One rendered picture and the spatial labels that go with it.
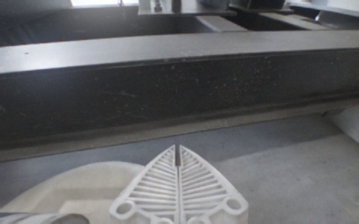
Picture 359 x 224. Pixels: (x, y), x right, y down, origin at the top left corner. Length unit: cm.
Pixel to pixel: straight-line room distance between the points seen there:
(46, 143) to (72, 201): 19
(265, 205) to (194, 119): 59
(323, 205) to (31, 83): 121
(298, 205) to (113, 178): 85
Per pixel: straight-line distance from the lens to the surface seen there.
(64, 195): 55
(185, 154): 16
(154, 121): 44
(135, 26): 111
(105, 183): 46
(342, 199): 111
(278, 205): 91
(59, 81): 40
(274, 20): 77
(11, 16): 77
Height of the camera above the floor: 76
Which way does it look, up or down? 45 degrees down
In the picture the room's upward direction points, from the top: 1 degrees clockwise
